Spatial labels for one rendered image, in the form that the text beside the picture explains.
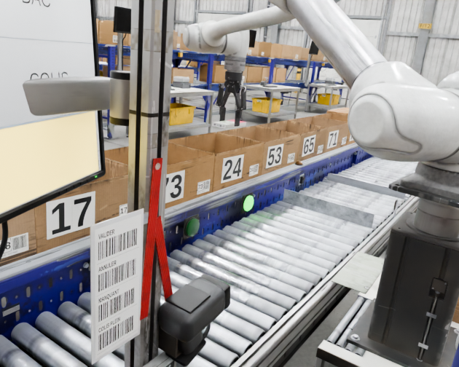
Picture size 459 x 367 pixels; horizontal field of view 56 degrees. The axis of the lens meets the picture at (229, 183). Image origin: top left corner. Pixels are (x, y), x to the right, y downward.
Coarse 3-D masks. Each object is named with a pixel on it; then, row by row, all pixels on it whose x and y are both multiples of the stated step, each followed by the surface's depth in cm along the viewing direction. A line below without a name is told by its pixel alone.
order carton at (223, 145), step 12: (180, 144) 199; (192, 144) 206; (204, 144) 214; (216, 144) 221; (228, 144) 217; (240, 144) 213; (252, 144) 209; (216, 156) 175; (228, 156) 181; (252, 156) 198; (216, 168) 177; (216, 180) 179; (240, 180) 195
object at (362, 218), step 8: (288, 192) 216; (296, 192) 214; (288, 200) 217; (296, 200) 215; (304, 200) 212; (312, 200) 210; (320, 200) 207; (312, 208) 210; (320, 208) 208; (328, 208) 205; (336, 208) 203; (344, 208) 201; (352, 208) 199; (336, 216) 204; (344, 216) 202; (352, 216) 199; (360, 216) 197; (368, 216) 195; (360, 224) 198; (368, 224) 196
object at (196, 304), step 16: (192, 288) 68; (208, 288) 68; (224, 288) 69; (176, 304) 64; (192, 304) 64; (208, 304) 66; (224, 304) 70; (160, 320) 65; (176, 320) 63; (192, 320) 63; (208, 320) 66; (176, 336) 64; (192, 336) 64; (192, 352) 67
